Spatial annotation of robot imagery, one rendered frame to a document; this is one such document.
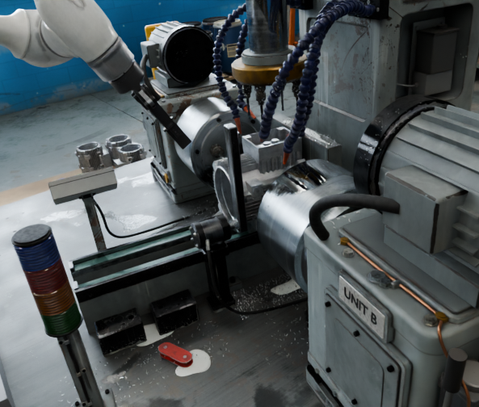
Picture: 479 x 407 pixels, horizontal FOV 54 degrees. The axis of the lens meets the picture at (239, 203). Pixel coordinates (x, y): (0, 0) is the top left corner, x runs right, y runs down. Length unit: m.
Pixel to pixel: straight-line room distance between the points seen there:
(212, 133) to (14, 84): 5.36
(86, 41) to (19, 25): 0.17
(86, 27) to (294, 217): 0.55
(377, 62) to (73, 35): 0.64
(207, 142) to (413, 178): 0.86
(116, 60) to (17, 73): 5.56
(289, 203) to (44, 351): 0.67
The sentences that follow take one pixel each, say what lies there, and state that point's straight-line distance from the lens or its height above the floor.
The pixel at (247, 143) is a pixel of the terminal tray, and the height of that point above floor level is 1.14.
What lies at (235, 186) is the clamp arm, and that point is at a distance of 1.03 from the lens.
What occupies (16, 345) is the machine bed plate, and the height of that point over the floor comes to 0.80.
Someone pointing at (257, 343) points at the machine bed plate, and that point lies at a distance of 1.10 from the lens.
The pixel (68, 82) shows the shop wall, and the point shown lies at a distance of 6.75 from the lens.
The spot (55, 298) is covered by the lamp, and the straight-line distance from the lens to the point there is 0.83.
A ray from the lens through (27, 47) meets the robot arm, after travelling 1.14.
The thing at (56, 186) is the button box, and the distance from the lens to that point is 1.32.
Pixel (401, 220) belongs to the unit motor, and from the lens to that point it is 0.61.
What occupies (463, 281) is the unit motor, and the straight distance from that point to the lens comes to 0.63.
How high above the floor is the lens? 1.58
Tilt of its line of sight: 29 degrees down
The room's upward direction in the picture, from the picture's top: 6 degrees counter-clockwise
